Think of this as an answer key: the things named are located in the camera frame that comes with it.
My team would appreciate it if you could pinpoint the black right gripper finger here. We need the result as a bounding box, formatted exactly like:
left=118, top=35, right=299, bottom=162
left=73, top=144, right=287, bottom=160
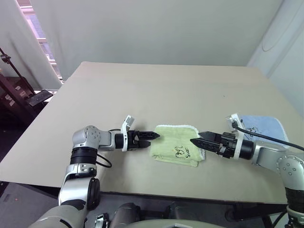
left=198, top=131, right=224, bottom=142
left=190, top=138, right=223, bottom=155

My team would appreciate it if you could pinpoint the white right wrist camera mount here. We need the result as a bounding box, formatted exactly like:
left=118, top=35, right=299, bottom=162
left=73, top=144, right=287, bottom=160
left=225, top=113, right=246, bottom=160

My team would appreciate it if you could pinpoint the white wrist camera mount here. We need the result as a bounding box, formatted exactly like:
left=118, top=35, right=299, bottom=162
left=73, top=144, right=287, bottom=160
left=120, top=114, right=136, bottom=152
left=225, top=113, right=246, bottom=160

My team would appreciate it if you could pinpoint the blue towel with white trim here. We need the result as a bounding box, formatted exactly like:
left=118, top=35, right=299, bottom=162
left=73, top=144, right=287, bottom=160
left=238, top=115, right=290, bottom=149

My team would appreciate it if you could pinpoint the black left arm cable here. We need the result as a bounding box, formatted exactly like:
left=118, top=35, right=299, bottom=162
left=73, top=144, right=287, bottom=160
left=95, top=129, right=122, bottom=169

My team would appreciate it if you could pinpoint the black flat tray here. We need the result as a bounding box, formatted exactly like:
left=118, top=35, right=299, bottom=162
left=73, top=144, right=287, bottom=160
left=26, top=90, right=54, bottom=107

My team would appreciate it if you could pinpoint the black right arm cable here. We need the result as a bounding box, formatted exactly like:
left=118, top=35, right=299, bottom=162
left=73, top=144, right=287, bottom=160
left=231, top=121, right=304, bottom=151

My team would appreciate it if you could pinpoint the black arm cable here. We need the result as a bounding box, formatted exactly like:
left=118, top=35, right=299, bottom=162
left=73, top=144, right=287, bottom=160
left=95, top=129, right=122, bottom=169
left=231, top=121, right=304, bottom=151

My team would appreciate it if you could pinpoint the dark rounded shape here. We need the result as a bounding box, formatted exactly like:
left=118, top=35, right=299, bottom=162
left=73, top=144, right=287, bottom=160
left=111, top=202, right=141, bottom=228

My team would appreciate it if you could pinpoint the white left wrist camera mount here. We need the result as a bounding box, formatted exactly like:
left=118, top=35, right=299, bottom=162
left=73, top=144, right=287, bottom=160
left=120, top=114, right=136, bottom=152

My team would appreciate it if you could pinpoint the black stand pole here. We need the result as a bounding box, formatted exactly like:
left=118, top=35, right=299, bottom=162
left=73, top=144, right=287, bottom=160
left=0, top=47, right=36, bottom=97

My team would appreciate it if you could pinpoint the green towel with white trim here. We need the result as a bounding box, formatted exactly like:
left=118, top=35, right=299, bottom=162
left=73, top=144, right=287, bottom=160
left=149, top=124, right=206, bottom=168

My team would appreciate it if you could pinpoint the white curtain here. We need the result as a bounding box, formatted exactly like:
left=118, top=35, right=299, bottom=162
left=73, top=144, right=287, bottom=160
left=0, top=0, right=64, bottom=90

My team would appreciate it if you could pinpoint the dark wooden shelf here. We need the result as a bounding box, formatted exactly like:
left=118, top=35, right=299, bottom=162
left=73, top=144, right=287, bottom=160
left=0, top=74, right=36, bottom=124

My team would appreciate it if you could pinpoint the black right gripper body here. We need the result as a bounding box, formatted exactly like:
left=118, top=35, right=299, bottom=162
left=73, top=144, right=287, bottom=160
left=219, top=133, right=238, bottom=159

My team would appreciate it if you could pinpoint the window with blinds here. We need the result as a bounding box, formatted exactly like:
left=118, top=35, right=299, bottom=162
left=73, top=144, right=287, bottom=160
left=17, top=0, right=65, bottom=84

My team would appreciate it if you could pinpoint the small silver metal part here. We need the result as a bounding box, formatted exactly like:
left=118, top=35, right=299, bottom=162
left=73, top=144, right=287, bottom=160
left=94, top=213, right=110, bottom=228

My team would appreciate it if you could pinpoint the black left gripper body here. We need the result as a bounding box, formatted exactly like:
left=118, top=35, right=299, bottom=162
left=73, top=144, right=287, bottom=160
left=126, top=130, right=142, bottom=152

